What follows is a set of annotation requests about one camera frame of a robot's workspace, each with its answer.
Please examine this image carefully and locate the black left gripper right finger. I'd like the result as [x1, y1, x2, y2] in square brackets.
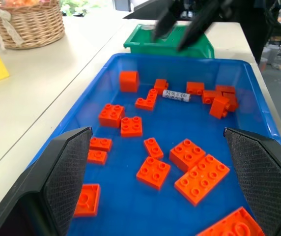
[223, 127, 281, 236]

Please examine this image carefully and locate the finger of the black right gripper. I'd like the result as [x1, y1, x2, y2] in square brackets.
[152, 6, 181, 42]
[176, 9, 220, 52]

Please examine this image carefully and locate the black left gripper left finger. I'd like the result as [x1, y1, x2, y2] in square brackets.
[0, 126, 93, 236]

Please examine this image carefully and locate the green plastic bin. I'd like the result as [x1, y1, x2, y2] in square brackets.
[123, 24, 215, 59]

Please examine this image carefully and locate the blue plastic bin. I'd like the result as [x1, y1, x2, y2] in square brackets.
[26, 53, 281, 236]

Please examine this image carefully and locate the black wedge-shaped panel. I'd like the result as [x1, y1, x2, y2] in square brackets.
[122, 0, 172, 20]

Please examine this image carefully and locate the upturned small orange brick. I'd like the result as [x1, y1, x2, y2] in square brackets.
[73, 183, 101, 218]

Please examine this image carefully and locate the orange two-stud brick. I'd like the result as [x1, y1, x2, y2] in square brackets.
[89, 136, 113, 151]
[143, 137, 165, 160]
[86, 149, 108, 166]

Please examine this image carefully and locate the upturned large orange brick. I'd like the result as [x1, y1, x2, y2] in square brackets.
[195, 206, 266, 236]

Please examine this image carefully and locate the orange eight-stud flat plate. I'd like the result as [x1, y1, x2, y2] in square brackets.
[174, 153, 231, 207]

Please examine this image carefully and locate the smooth orange cube brick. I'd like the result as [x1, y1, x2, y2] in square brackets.
[119, 70, 140, 93]

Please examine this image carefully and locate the white printed battery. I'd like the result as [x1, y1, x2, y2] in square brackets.
[162, 89, 192, 102]

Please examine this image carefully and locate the L-shaped orange brick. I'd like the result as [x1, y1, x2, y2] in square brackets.
[134, 88, 159, 112]

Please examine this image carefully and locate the orange four-stud brick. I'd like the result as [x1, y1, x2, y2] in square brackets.
[169, 138, 206, 173]
[120, 116, 143, 138]
[98, 103, 125, 128]

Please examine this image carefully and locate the orange four-stud flat plate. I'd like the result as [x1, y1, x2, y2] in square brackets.
[136, 156, 171, 191]

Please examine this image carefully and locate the woven wicker basket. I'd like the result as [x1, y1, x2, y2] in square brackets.
[0, 0, 65, 50]

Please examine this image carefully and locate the cream lace ribbon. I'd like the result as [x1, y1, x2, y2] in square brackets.
[0, 4, 23, 52]

